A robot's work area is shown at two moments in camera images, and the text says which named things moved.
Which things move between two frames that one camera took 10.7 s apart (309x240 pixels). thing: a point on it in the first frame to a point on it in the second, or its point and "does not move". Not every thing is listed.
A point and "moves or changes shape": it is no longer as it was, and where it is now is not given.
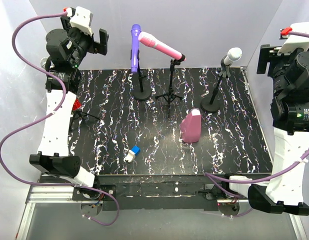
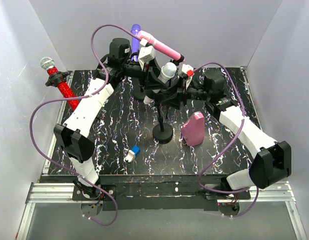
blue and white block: [130, 156] does not move
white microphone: [234, 54] to [168, 70]
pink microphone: [148, 39] does not move
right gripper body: [266, 54] to [182, 94]
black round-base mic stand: [210, 105] moves or changes shape
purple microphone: [135, 29] does not move
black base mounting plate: [148, 192] does not move
